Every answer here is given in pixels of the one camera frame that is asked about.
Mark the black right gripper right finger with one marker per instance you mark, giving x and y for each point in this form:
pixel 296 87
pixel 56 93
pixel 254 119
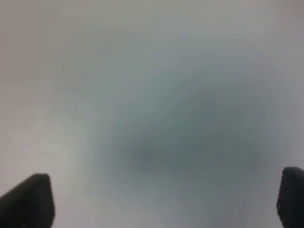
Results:
pixel 290 201

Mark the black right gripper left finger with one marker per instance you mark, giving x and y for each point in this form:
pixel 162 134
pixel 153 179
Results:
pixel 30 204

